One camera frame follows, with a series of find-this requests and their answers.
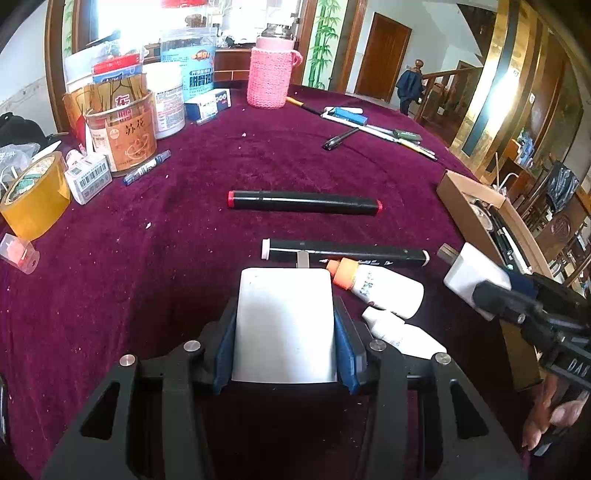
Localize green pen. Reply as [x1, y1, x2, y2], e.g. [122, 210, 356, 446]
[393, 129, 423, 144]

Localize orange tea tin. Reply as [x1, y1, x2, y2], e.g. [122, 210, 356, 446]
[84, 91, 157, 176]

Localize white small bottle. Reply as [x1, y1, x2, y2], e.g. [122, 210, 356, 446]
[362, 307, 447, 360]

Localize orange cap glue bottle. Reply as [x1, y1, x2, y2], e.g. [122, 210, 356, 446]
[327, 258, 425, 320]

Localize small white barcode box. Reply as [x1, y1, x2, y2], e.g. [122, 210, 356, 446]
[65, 153, 112, 205]

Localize yellow packing tape roll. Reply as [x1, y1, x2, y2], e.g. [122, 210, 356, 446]
[1, 151, 71, 241]

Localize clear plastic small case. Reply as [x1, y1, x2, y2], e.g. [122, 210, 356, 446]
[0, 233, 40, 275]

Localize white power adapter small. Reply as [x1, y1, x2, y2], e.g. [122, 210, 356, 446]
[437, 242, 512, 321]

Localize black marker white caps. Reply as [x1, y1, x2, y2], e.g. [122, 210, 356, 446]
[262, 238, 431, 269]

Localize blue whiteboard marker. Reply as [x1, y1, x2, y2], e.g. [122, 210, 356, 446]
[122, 150, 171, 186]

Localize pink knitted cup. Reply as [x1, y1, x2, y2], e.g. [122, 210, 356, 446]
[246, 36, 303, 109]

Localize person's right hand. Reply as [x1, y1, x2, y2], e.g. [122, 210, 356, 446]
[521, 374, 589, 451]

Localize blue white small box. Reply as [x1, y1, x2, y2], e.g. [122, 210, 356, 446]
[184, 88, 231, 124]

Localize black pen on table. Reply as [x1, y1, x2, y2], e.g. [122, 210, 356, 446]
[322, 128, 360, 151]

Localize blue label tall bottle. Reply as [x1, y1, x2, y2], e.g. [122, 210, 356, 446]
[160, 27, 216, 103]

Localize black marker red caps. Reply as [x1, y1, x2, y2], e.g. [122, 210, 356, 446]
[228, 190, 384, 216]

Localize cardboard box tray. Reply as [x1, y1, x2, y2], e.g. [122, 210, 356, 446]
[437, 170, 552, 391]

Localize white power adapter large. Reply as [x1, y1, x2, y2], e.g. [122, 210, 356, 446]
[232, 268, 337, 384]

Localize white chalk stick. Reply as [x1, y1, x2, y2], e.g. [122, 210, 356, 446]
[324, 106, 363, 115]

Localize white plastic jar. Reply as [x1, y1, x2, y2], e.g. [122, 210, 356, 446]
[142, 62, 185, 140]

